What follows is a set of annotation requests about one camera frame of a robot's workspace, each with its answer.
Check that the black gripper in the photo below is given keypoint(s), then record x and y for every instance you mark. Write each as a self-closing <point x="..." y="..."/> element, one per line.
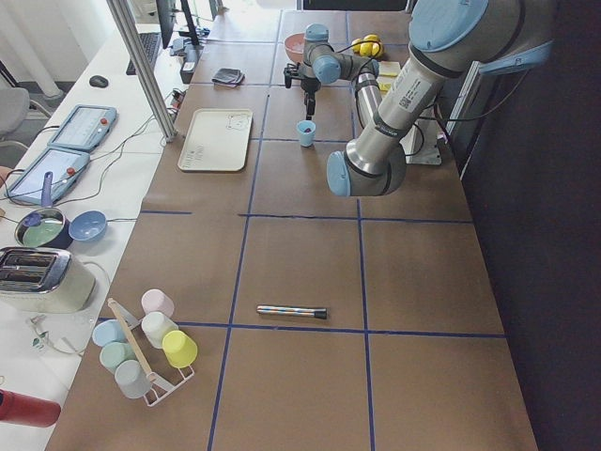
<point x="309" y="86"/>

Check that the steel muddler black tip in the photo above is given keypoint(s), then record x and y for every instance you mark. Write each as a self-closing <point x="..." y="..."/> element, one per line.
<point x="293" y="311"/>

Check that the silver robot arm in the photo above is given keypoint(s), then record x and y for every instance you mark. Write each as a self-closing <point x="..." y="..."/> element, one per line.
<point x="445" y="37"/>

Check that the light blue plastic cup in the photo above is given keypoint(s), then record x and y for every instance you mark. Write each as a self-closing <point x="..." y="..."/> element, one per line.
<point x="306" y="139"/>

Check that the clear ice cubes pile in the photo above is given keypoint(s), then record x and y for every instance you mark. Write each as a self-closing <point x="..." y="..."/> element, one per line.
<point x="297" y="46"/>

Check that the pink cup on rack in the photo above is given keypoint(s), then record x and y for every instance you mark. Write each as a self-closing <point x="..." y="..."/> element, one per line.
<point x="155" y="300"/>

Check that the white cup on rack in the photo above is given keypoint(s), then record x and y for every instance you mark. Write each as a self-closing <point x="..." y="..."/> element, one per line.
<point x="156" y="325"/>

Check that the yellow cup on rack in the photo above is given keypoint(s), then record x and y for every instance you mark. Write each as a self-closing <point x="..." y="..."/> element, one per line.
<point x="180" y="350"/>

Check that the blue cup on rack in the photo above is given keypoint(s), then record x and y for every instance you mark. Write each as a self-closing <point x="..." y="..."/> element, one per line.
<point x="107" y="332"/>

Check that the green cup on rack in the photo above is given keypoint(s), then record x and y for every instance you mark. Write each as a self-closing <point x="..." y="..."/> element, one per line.
<point x="113" y="354"/>

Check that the white cup rack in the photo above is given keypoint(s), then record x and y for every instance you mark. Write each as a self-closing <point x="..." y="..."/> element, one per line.
<point x="161" y="388"/>

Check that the grey cup on rack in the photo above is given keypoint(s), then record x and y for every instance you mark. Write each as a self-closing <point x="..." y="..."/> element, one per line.
<point x="131" y="379"/>

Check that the pink bowl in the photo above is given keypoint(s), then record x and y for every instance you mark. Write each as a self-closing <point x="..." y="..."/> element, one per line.
<point x="295" y="57"/>

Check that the wooden cutting board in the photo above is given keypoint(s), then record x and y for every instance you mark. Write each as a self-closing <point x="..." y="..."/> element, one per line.
<point x="387" y="73"/>

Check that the grey purple folded cloth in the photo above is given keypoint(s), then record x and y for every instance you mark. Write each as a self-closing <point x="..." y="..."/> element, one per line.
<point x="228" y="77"/>

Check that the cream bear tray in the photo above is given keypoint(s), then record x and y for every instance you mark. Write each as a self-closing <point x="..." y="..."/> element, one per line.
<point x="216" y="140"/>

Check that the black keyboard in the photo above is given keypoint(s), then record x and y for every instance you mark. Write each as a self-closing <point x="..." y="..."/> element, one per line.
<point x="151" y="43"/>

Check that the black computer mouse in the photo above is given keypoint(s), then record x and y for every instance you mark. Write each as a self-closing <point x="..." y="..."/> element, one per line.
<point x="98" y="81"/>

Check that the upper teach pendant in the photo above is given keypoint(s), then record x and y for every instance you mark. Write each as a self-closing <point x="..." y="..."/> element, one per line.
<point x="84" y="128"/>

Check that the teach pendant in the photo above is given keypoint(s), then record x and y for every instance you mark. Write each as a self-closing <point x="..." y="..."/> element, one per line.
<point x="84" y="128"/>
<point x="67" y="165"/>

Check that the lower teach pendant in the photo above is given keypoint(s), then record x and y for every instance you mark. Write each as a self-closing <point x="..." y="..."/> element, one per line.
<point x="67" y="165"/>

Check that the blue bowl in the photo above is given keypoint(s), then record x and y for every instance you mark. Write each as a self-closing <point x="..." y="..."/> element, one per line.
<point x="88" y="226"/>

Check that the blue saucepan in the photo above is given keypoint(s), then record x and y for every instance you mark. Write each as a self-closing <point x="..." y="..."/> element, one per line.
<point x="47" y="226"/>

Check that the cream toaster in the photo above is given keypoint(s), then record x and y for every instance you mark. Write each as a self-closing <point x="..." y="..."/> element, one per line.
<point x="44" y="280"/>

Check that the red bottle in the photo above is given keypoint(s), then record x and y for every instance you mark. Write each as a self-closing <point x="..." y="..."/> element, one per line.
<point x="30" y="411"/>

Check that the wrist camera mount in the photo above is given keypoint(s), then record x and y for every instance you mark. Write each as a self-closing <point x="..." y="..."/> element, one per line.
<point x="292" y="73"/>

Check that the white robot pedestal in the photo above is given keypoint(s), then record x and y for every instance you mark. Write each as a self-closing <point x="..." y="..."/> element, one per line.
<point x="421" y="142"/>

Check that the aluminium frame post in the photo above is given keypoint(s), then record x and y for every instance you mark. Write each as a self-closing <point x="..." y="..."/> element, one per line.
<point x="128" y="31"/>

